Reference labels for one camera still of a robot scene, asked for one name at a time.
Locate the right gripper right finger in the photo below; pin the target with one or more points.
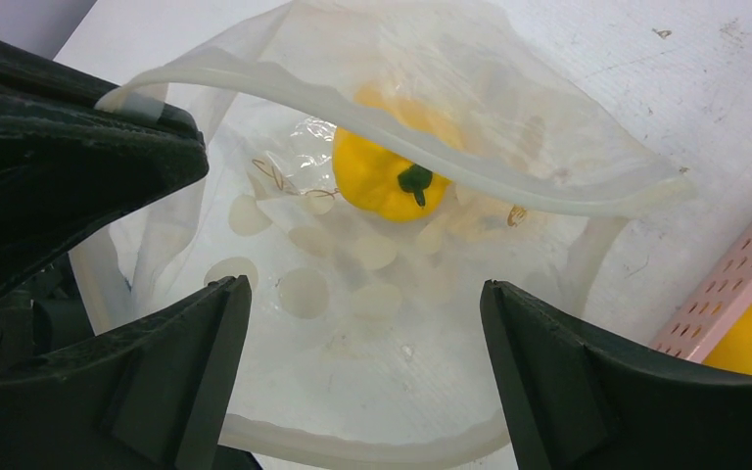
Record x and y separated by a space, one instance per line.
576 396

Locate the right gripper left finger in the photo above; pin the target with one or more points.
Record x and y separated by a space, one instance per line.
151 394

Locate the clear zip top bag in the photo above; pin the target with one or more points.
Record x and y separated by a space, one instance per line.
364 346

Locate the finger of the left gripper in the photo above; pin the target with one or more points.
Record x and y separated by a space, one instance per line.
68 169

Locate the yellow bell pepper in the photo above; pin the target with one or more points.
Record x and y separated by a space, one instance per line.
375 179

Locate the pink plastic basket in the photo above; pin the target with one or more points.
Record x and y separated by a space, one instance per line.
713 307

